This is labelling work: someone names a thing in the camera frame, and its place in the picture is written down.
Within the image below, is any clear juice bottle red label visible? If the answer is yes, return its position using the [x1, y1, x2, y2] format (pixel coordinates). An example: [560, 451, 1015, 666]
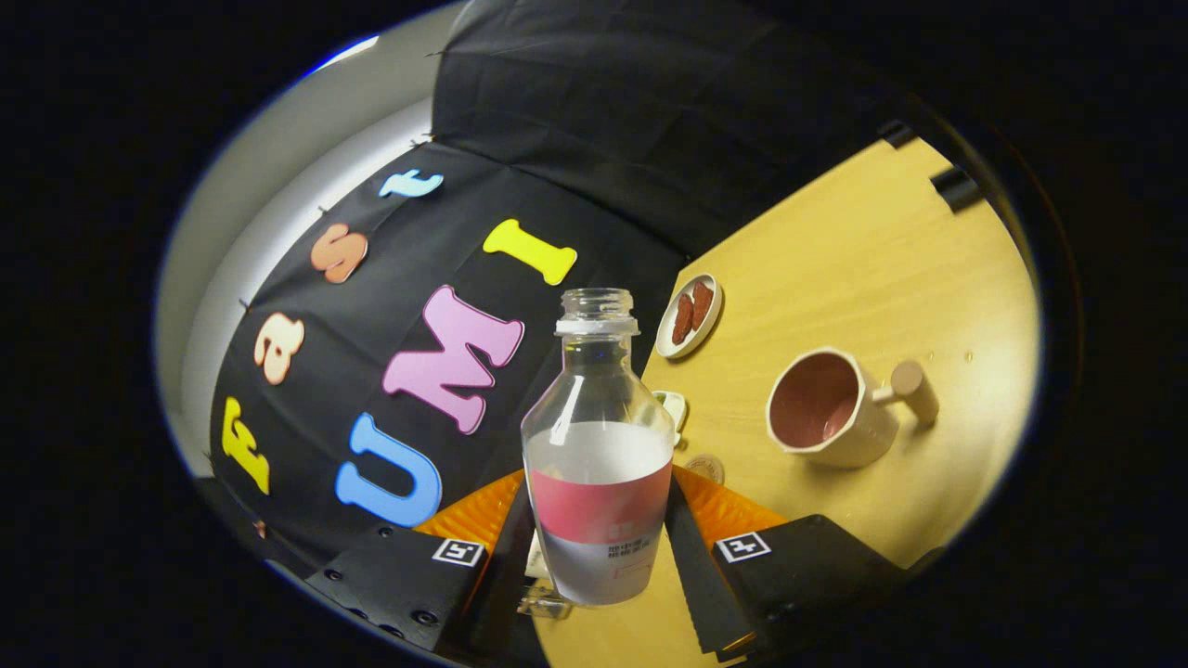
[521, 288, 676, 608]

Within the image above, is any wooden table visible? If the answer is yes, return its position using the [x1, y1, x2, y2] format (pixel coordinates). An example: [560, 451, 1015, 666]
[534, 137, 1040, 668]

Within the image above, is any black backdrop cloth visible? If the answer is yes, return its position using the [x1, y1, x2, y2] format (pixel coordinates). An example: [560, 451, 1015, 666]
[209, 0, 929, 576]

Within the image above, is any beige cup with wooden handle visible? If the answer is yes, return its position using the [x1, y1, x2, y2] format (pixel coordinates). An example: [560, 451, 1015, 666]
[766, 347, 940, 469]

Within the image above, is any white divided bean dish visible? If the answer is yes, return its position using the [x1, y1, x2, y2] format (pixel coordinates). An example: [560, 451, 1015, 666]
[652, 390, 689, 446]

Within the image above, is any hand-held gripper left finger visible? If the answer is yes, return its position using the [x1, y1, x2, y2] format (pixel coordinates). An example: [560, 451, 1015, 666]
[306, 469, 549, 665]

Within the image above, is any white oval plate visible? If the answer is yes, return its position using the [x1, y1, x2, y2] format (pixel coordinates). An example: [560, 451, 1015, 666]
[655, 273, 724, 360]

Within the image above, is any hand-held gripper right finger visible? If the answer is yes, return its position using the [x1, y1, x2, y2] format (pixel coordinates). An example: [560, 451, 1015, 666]
[664, 467, 910, 662]

